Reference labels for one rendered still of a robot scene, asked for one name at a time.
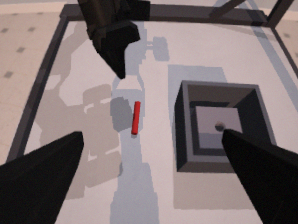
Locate red cylinder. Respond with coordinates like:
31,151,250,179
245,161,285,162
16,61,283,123
131,101,140,135

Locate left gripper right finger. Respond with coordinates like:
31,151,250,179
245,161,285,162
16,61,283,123
222,129,298,224

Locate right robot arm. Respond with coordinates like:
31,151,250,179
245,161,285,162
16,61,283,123
113,0,151,22

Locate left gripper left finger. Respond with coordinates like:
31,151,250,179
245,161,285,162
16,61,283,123
0,131,84,224

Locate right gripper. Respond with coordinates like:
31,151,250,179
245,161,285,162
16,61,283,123
77,0,140,80

